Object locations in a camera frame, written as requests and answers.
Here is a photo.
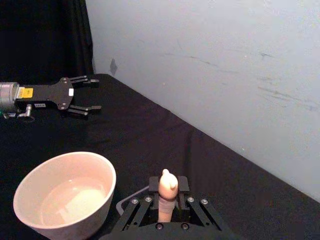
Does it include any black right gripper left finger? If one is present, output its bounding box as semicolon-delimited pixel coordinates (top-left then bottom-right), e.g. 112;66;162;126
120;175;161;231

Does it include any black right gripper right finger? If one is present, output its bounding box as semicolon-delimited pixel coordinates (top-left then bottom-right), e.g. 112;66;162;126
176;175;224;230

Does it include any black curtain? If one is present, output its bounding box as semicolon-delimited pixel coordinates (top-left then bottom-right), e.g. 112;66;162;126
0;0;95;85

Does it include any black table cloth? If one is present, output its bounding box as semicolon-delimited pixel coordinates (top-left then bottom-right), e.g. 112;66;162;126
0;73;320;240

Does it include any cream rounded plastic handle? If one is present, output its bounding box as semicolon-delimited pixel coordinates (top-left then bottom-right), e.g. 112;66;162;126
157;168;179;223

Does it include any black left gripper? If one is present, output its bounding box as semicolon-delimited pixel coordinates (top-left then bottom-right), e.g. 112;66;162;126
14;74;103;117

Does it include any white ceramic bowl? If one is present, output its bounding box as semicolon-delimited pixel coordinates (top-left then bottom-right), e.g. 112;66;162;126
12;151;117;240

